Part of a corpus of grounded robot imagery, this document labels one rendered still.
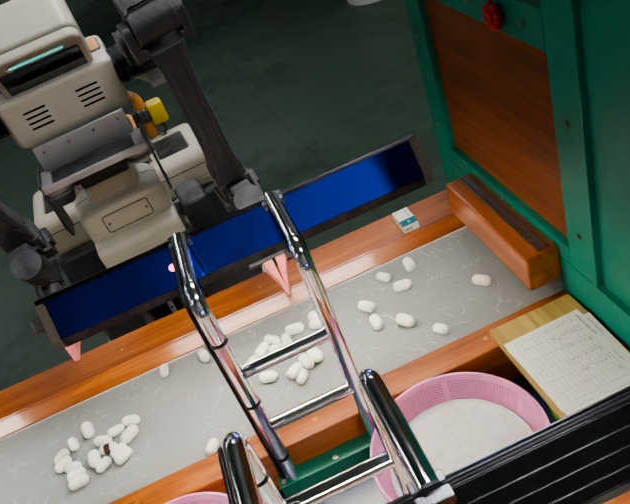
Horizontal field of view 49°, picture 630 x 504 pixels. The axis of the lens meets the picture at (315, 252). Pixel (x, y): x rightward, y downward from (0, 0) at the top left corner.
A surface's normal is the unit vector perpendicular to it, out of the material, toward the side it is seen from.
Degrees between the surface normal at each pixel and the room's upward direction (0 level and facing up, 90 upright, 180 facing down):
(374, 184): 58
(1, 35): 42
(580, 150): 90
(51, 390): 0
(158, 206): 98
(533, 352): 0
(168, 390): 0
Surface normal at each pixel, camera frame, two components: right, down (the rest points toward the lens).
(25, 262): -0.02, -0.26
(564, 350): -0.30, -0.76
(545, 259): 0.29, 0.50
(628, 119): -0.91, 0.41
